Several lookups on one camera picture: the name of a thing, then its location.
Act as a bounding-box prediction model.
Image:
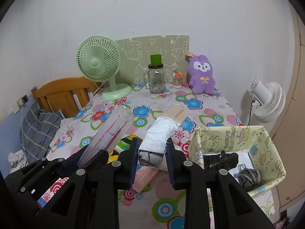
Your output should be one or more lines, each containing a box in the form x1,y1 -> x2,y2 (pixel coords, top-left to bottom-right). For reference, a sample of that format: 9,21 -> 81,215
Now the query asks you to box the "clear plastic bag pack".
78,106 -> 133,168

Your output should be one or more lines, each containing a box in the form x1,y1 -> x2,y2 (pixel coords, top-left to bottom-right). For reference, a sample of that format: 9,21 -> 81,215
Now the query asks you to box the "yellow cartoon tissue pack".
108,134 -> 136,163

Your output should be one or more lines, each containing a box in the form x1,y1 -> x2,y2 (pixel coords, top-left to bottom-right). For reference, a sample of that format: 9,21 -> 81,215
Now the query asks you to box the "white crumpled cloth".
8,150 -> 28,173

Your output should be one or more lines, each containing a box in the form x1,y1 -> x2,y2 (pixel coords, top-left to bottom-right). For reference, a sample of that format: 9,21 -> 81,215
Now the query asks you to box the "floral tablecloth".
47,84 -> 241,228

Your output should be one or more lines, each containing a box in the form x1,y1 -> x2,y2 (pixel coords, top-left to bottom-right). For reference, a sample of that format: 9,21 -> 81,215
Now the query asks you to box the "pink paper envelope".
132,166 -> 159,193

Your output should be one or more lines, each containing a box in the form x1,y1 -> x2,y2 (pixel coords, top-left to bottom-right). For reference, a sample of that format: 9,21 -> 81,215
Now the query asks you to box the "black plastic bag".
203,150 -> 239,172

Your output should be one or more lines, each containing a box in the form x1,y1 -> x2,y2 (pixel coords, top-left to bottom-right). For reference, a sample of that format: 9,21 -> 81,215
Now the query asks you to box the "grey plaid cloth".
20,103 -> 63,164

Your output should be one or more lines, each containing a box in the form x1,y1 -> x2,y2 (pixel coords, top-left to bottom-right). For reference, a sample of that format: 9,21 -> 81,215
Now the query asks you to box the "yellow cartoon fabric box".
188,126 -> 286,216

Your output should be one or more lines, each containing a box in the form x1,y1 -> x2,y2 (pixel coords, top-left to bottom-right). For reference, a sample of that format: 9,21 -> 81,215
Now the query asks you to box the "wooden chair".
31,77 -> 101,117

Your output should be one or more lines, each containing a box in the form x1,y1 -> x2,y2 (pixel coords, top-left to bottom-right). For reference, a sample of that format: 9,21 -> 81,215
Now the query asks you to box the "beige door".
272,5 -> 304,212

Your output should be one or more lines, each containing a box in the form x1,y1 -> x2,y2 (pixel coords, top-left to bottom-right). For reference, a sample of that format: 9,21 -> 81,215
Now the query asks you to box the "glass mason jar mug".
143,64 -> 165,94

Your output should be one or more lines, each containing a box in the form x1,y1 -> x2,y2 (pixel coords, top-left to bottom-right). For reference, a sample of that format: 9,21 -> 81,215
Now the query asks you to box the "green desk fan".
76,36 -> 131,100

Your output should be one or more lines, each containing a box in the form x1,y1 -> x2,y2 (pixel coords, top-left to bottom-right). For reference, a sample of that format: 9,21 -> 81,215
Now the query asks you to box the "toothpick jar orange lid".
172,72 -> 185,88

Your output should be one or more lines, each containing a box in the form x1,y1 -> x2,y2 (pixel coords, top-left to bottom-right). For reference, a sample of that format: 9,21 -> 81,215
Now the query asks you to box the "green cup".
150,54 -> 162,66

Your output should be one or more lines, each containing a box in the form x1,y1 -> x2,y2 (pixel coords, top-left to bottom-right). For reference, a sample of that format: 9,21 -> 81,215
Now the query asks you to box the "white standing fan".
248,79 -> 286,125

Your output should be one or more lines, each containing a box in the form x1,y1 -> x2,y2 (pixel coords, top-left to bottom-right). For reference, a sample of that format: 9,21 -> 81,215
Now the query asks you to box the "purple plush bunny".
187,55 -> 216,95

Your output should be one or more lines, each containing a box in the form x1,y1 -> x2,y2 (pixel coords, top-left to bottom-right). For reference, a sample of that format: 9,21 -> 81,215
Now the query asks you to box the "wall socket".
17,95 -> 29,107

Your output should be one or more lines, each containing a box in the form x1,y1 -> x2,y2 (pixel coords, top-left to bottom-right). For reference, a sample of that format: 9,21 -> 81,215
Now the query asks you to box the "green patterned wall board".
115,35 -> 190,86

